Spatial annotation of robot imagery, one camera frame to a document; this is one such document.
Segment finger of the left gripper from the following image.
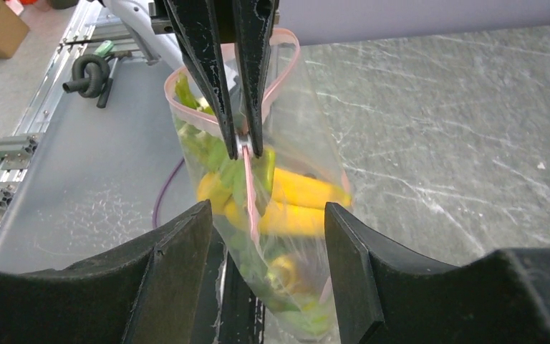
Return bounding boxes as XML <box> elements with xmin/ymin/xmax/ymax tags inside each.
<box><xmin>165</xmin><ymin>0</ymin><xmax>238</xmax><ymax>159</ymax></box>
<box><xmin>232</xmin><ymin>0</ymin><xmax>279</xmax><ymax>157</ymax></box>

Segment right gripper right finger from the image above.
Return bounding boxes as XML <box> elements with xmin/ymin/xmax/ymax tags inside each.
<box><xmin>325</xmin><ymin>203</ymin><xmax>550</xmax><ymax>343</ymax></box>

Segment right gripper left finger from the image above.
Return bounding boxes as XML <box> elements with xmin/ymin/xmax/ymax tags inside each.
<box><xmin>0</xmin><ymin>201</ymin><xmax>212</xmax><ymax>343</ymax></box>

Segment clear zip top bag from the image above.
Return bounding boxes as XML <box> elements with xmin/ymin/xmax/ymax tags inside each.
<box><xmin>164</xmin><ymin>28</ymin><xmax>353</xmax><ymax>342</ymax></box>

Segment yellow toy bananas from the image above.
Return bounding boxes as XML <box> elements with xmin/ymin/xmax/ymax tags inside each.
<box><xmin>203</xmin><ymin>167</ymin><xmax>353</xmax><ymax>297</ymax></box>

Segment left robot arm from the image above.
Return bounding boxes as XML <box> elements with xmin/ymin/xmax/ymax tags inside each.
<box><xmin>101</xmin><ymin>1</ymin><xmax>279</xmax><ymax>159</ymax></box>

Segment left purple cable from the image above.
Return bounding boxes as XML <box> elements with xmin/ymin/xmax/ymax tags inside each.
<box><xmin>151</xmin><ymin>157</ymin><xmax>187</xmax><ymax>230</ymax></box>

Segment aluminium frame rail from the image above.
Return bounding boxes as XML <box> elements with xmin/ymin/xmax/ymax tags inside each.
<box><xmin>0</xmin><ymin>0</ymin><xmax>143</xmax><ymax>267</ymax></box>

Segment black coiled hose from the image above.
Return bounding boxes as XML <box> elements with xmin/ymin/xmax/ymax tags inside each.
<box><xmin>61</xmin><ymin>53</ymin><xmax>115</xmax><ymax>109</ymax></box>

